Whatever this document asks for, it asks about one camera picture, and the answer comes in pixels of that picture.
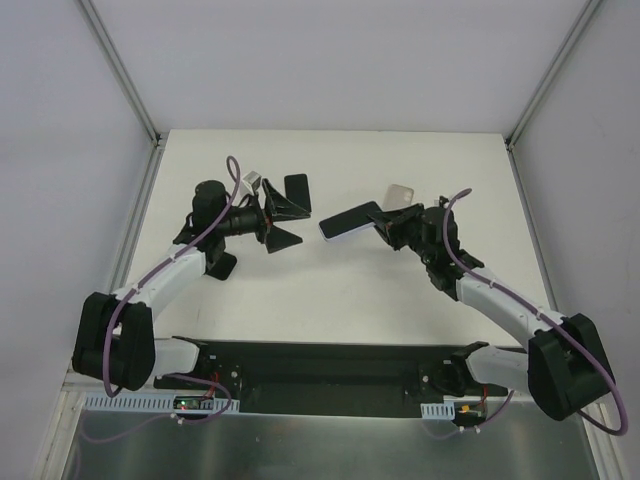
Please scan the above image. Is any clear phone case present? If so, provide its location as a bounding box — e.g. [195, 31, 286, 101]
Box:
[381, 184, 414, 211]

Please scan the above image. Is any purple phone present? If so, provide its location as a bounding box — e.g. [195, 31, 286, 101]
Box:
[319, 201, 381, 242]

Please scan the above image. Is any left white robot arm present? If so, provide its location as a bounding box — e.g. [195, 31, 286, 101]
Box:
[72, 174, 312, 397]

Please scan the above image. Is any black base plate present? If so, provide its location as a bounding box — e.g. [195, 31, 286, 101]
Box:
[153, 340, 507, 418]

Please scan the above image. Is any right white cable duct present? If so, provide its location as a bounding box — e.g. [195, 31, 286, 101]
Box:
[420, 401, 456, 421]

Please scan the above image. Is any white cable duct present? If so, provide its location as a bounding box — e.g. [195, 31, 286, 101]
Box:
[420, 401, 456, 421]
[84, 392, 240, 415]

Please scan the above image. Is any left white cable duct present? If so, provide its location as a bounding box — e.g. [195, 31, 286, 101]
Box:
[84, 392, 240, 415]

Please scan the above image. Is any left aluminium frame post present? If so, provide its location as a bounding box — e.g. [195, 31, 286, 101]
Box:
[75, 0, 162, 147]

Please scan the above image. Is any aluminium frame post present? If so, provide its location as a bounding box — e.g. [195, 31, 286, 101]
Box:
[75, 0, 162, 147]
[505, 0, 605, 152]

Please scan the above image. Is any right aluminium frame post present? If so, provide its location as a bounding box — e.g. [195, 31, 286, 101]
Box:
[505, 0, 605, 152]

